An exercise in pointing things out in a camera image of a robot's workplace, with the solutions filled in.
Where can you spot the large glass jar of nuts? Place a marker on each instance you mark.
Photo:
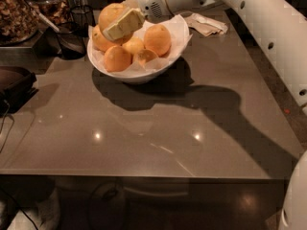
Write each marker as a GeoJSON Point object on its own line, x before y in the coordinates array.
{"type": "Point", "coordinates": [17, 22]}

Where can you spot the small glass jar of nuts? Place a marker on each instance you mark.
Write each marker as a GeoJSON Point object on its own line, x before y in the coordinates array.
{"type": "Point", "coordinates": [57, 11]}

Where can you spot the black wire mesh cup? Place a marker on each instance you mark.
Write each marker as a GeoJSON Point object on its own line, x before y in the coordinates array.
{"type": "Point", "coordinates": [84, 17]}

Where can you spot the crumpled beige napkin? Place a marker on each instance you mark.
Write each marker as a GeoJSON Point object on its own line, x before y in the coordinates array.
{"type": "Point", "coordinates": [205, 25]}

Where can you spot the hidden yellow orange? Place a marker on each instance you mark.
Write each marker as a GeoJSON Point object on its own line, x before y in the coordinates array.
{"type": "Point", "coordinates": [134, 45]}

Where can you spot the front right small orange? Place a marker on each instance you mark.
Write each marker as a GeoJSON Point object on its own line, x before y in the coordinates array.
{"type": "Point", "coordinates": [144, 56]}

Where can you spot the dark brown tray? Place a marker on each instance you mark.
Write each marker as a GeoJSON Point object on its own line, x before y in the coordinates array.
{"type": "Point", "coordinates": [16, 88]}

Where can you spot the white bowl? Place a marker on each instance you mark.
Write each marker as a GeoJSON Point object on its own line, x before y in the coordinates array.
{"type": "Point", "coordinates": [137, 75]}

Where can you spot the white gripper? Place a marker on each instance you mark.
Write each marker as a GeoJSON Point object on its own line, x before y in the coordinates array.
{"type": "Point", "coordinates": [151, 0]}

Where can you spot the white paper bowl liner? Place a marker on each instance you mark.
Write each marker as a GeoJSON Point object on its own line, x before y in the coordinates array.
{"type": "Point", "coordinates": [179, 32]}

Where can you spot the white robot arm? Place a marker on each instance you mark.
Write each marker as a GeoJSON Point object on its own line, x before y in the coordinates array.
{"type": "Point", "coordinates": [277, 27]}

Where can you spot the grey metal stand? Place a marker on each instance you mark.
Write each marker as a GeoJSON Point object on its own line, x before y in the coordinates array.
{"type": "Point", "coordinates": [36, 54]}

